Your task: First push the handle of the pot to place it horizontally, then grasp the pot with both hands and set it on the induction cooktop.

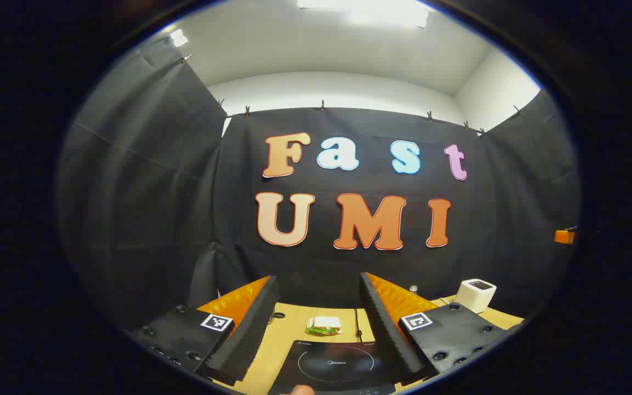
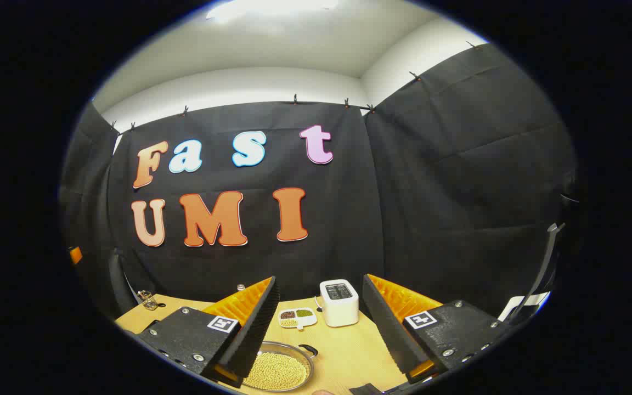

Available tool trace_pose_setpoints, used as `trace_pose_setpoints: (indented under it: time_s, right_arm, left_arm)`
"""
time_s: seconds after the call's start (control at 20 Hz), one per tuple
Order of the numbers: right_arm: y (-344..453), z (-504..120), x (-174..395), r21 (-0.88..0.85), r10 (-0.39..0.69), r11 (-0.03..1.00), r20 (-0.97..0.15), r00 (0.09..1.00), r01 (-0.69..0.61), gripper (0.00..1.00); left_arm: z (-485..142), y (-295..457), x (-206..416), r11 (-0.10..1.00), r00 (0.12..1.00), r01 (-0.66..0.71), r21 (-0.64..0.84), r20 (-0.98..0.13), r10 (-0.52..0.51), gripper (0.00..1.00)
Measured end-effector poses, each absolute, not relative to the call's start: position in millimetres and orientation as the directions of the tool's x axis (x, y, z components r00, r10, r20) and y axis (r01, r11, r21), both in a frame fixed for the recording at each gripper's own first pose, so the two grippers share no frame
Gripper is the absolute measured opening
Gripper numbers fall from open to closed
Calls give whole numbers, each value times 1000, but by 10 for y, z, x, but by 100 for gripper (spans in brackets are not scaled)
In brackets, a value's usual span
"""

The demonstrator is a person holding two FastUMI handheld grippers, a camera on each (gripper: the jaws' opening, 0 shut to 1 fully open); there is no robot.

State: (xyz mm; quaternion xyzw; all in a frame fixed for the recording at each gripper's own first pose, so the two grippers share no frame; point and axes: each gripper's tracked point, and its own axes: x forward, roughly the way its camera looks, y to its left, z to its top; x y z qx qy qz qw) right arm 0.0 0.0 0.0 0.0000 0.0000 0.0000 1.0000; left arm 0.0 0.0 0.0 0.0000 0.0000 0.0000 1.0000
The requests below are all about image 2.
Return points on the ceiling light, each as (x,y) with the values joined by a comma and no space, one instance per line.
(272,6)

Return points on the white toaster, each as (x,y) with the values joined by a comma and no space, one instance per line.
(339,307)

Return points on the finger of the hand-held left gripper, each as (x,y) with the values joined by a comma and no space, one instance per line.
(76,255)

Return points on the clear glass jar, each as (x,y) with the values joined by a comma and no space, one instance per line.
(148,300)

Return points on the white divided bean dish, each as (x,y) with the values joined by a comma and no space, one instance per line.
(297,319)

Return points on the black backdrop cloth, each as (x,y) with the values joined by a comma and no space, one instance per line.
(349,247)

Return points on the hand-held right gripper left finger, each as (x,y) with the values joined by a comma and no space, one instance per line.
(255,334)

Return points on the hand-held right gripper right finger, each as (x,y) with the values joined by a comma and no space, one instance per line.
(387,329)

